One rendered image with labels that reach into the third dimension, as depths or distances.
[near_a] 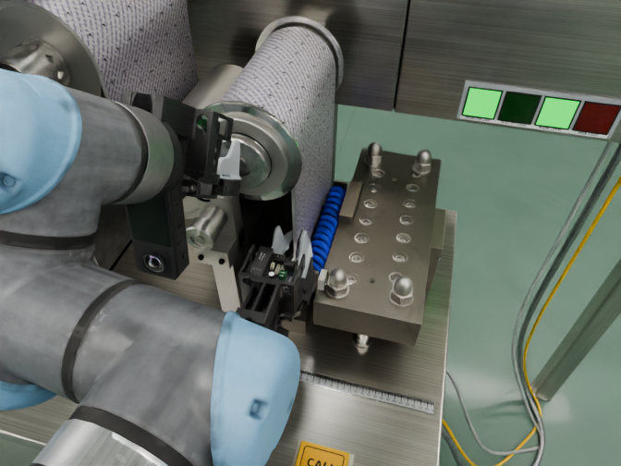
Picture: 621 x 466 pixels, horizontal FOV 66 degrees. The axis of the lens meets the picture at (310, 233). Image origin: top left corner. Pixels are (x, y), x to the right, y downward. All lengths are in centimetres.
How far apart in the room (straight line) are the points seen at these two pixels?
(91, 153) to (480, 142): 275
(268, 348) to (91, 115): 17
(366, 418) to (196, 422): 55
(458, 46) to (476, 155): 203
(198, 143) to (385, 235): 44
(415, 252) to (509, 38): 36
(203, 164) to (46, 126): 20
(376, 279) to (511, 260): 160
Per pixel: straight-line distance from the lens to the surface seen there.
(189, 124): 45
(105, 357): 27
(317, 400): 78
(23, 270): 31
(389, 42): 85
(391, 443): 77
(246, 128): 57
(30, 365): 30
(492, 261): 227
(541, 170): 288
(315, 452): 73
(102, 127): 32
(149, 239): 46
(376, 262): 77
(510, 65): 86
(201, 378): 24
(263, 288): 57
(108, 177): 32
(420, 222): 85
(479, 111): 89
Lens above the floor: 161
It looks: 46 degrees down
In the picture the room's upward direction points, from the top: straight up
